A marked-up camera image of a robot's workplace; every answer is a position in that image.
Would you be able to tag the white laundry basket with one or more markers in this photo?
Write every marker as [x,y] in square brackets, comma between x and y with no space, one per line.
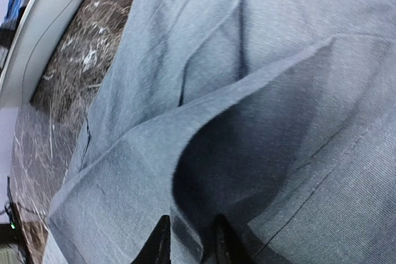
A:
[37,35]

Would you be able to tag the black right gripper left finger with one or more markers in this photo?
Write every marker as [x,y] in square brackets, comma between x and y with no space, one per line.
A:
[157,250]

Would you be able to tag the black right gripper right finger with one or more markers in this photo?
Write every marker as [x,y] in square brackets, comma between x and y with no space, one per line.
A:
[229,248]

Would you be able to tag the grey long sleeve shirt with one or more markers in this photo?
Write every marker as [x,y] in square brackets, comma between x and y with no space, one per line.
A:
[277,114]

